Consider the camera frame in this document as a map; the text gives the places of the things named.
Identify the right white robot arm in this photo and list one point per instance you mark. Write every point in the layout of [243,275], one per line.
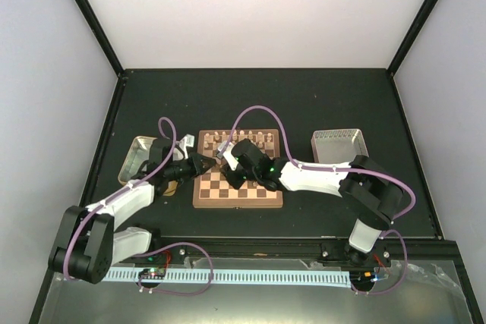
[367,193]

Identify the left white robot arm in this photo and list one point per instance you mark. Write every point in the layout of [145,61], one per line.
[88,241]

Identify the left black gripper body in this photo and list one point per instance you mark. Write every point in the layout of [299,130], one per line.
[186,173]

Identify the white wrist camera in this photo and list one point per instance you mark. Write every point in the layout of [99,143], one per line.
[224,154]
[183,147]

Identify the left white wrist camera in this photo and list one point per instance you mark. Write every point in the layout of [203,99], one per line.
[183,147]

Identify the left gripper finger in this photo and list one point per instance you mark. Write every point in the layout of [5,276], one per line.
[205,161]
[201,170]

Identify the light blue cable duct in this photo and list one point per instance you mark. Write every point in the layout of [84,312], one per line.
[236,277]

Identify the small circuit board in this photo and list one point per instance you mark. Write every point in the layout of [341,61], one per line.
[152,274]

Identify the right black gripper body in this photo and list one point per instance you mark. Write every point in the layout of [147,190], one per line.
[251,174]

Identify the pink rimmed metal tray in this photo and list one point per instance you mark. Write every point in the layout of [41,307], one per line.
[338,145]

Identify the black rail base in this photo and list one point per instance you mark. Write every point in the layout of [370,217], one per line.
[335,252]

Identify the gold rimmed metal tray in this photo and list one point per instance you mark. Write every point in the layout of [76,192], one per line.
[144,156]

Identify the wooden chess board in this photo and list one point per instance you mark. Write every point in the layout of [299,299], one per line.
[211,190]

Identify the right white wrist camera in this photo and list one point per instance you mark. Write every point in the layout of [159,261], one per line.
[224,154]

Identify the row of white chess pieces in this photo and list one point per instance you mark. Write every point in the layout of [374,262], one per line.
[262,138]

